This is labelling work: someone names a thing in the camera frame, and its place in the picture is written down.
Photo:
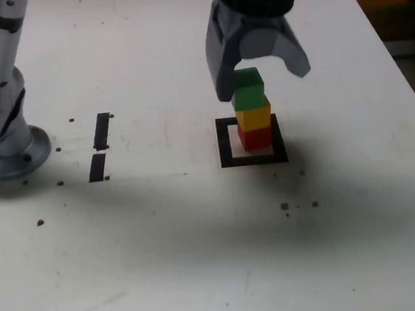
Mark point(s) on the green cube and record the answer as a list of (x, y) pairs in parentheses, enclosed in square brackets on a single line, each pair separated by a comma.
[(247, 95)]

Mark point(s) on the black tape square outline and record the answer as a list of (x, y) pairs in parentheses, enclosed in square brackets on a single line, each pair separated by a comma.
[(226, 153)]

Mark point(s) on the yellow cube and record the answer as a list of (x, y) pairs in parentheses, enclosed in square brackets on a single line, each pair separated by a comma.
[(255, 118)]

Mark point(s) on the black tape strip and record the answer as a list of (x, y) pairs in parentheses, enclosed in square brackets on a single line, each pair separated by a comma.
[(101, 131)]

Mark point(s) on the red cube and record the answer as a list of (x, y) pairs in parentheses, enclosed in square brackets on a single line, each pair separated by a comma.
[(256, 139)]

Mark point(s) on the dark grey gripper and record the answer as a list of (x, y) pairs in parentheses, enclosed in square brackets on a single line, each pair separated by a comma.
[(264, 23)]

